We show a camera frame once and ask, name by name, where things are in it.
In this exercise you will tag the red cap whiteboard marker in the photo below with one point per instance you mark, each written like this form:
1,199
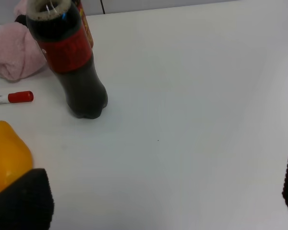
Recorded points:
17,97

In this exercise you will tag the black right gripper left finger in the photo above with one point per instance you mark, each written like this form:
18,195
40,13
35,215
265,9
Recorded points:
27,204

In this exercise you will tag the pink towel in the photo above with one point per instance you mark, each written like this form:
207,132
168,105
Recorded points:
20,56

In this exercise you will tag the yellow mango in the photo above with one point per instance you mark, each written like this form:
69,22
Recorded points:
15,157

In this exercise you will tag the red soda can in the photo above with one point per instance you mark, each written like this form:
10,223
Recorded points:
79,6

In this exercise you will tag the cola bottle with red label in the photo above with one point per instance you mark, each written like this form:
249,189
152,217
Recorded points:
58,29

